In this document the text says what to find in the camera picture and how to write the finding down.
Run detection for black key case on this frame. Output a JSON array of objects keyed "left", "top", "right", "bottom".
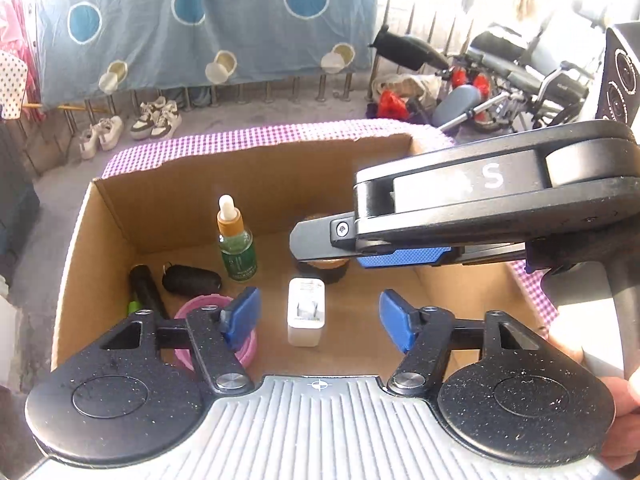
[{"left": 161, "top": 261, "right": 222, "bottom": 296}]

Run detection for gold lid jar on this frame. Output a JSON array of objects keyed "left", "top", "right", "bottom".
[{"left": 297, "top": 258, "right": 349, "bottom": 286}]

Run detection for pink hanging clothes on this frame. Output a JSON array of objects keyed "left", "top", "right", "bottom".
[{"left": 0, "top": 0, "right": 38, "bottom": 111}]

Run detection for polka dot cloth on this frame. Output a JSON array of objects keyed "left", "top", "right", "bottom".
[{"left": 0, "top": 50, "right": 28, "bottom": 121}]

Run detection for blue printed bedsheet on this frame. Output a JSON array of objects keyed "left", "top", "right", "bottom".
[{"left": 35, "top": 0, "right": 378, "bottom": 106}]

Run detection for red plastic bag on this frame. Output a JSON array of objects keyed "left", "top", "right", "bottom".
[{"left": 377, "top": 89, "right": 407, "bottom": 120}]

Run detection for yellow stick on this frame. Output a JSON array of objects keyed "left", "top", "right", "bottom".
[{"left": 22, "top": 102, "right": 108, "bottom": 113}]

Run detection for black flashlight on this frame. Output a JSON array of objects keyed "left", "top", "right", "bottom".
[{"left": 129, "top": 265, "right": 171, "bottom": 321}]

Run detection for green dropper bottle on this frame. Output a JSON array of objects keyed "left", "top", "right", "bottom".
[{"left": 216, "top": 195, "right": 259, "bottom": 282}]

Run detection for black bag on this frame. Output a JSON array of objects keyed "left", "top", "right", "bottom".
[{"left": 368, "top": 25, "right": 451, "bottom": 72}]

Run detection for white charger plug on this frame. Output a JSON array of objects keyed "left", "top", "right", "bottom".
[{"left": 287, "top": 277, "right": 328, "bottom": 348}]

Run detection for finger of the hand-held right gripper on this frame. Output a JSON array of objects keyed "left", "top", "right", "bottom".
[{"left": 289, "top": 212, "right": 528, "bottom": 272}]

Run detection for person's right hand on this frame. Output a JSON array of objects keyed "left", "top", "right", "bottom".
[{"left": 547, "top": 330, "right": 640, "bottom": 472}]

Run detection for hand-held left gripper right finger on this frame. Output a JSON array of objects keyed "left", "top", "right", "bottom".
[{"left": 378, "top": 289, "right": 548, "bottom": 402}]

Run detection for brown and white sneaker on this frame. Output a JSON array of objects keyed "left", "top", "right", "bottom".
[
  {"left": 150, "top": 101, "right": 182, "bottom": 138},
  {"left": 131, "top": 101, "right": 166, "bottom": 140}
]

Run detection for dark cabinet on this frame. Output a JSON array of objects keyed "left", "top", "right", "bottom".
[{"left": 0, "top": 120, "right": 41, "bottom": 271}]

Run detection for purple checkered tablecloth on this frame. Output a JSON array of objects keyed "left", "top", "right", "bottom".
[{"left": 101, "top": 119, "right": 561, "bottom": 321}]

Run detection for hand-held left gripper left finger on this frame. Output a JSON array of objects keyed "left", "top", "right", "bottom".
[{"left": 97, "top": 286, "right": 262, "bottom": 396}]

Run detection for brown cardboard box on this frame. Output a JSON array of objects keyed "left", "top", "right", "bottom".
[{"left": 50, "top": 132, "right": 561, "bottom": 376}]

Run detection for pink round container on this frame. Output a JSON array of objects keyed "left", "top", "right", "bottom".
[{"left": 172, "top": 295, "right": 258, "bottom": 372}]

